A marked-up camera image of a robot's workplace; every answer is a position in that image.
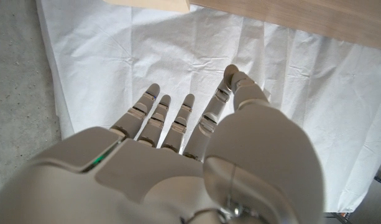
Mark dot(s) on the white fabric curtain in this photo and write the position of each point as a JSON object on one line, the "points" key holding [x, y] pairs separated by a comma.
{"points": [[131, 53]]}

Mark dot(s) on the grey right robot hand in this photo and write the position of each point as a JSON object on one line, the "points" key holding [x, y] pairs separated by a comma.
{"points": [[146, 174]]}

